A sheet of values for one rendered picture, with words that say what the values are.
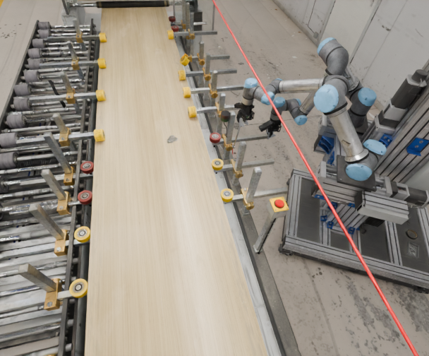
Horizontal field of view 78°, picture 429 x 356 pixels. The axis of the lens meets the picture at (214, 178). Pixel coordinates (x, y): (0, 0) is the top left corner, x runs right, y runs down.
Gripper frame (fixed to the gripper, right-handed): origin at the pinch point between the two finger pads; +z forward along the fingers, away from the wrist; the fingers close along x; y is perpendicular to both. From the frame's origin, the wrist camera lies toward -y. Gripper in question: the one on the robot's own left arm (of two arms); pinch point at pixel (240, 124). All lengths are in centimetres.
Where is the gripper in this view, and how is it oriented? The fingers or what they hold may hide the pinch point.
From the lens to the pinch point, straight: 189.4
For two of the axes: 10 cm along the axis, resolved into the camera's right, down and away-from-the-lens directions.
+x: 8.4, -4.0, 3.8
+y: 5.5, 6.8, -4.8
